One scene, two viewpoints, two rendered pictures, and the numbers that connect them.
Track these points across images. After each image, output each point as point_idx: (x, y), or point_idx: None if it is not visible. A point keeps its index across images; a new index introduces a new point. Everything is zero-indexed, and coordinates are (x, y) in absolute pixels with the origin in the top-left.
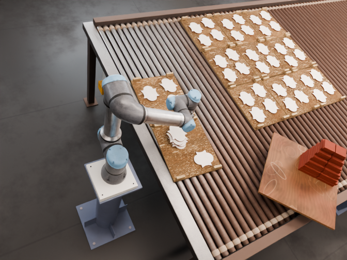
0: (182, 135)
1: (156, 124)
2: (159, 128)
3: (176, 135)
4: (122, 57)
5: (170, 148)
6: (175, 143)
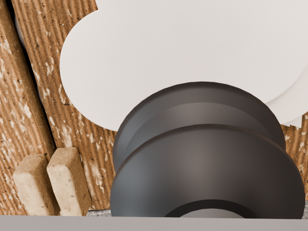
0: (244, 15)
1: (65, 212)
2: (95, 166)
3: (219, 80)
4: None
5: (302, 142)
6: (301, 115)
